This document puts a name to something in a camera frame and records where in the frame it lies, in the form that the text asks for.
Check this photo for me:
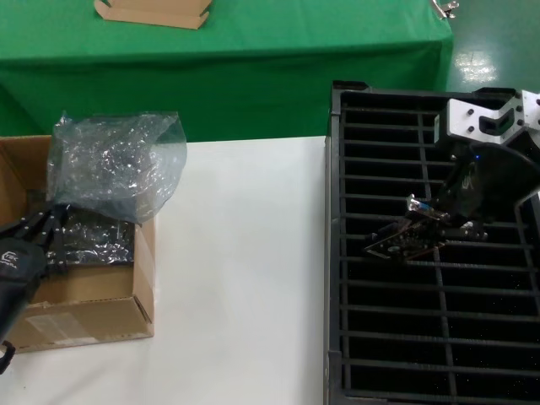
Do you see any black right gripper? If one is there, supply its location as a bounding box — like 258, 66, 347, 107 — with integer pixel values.
435, 144, 540, 241

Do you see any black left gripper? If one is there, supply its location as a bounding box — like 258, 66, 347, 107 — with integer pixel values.
0, 205, 72, 343

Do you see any bare graphics card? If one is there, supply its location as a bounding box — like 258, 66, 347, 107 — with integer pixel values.
364, 192, 453, 262

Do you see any brown cardboard box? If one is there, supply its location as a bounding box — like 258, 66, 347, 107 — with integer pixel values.
0, 133, 158, 354

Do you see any translucent antistatic bubble bag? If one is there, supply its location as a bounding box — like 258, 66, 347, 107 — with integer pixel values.
45, 110, 189, 225

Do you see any bagged graphics card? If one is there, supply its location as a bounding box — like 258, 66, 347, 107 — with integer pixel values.
44, 208, 137, 268

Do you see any black slotted plastic container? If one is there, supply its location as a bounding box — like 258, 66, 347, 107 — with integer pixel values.
323, 79, 540, 405

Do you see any silver metal binder clip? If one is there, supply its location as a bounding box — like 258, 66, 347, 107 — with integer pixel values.
429, 0, 460, 21

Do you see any flat folded cardboard piece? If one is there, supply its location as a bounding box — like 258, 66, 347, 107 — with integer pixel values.
93, 0, 214, 31

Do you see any green tablecloth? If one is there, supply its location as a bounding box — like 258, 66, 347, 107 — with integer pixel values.
0, 0, 455, 147

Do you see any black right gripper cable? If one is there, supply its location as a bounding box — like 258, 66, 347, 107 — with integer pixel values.
474, 142, 540, 168

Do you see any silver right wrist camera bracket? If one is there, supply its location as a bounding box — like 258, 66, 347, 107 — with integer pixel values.
433, 89, 540, 149

